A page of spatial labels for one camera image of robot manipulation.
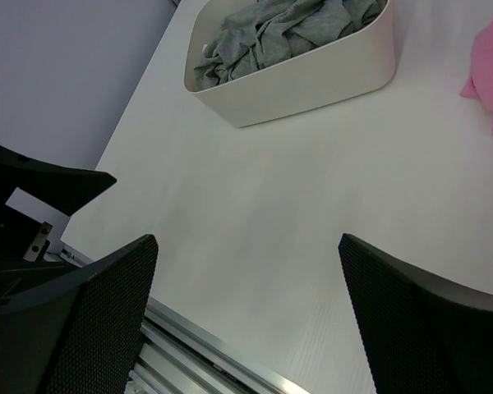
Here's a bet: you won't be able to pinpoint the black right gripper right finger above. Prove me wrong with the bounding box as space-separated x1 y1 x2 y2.
339 234 493 393

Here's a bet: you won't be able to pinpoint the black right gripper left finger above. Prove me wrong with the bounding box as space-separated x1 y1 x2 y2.
0 235 159 393

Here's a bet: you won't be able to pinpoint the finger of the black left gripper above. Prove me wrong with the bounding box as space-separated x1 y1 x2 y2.
0 145 117 217

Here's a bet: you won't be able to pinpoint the grey crumpled clothes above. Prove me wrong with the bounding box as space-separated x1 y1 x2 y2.
194 0 387 91

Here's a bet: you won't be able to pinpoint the white plastic basket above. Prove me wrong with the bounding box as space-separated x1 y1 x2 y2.
184 1 396 127

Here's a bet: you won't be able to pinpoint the aluminium mounting rail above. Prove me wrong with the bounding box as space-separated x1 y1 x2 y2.
59 241 313 394

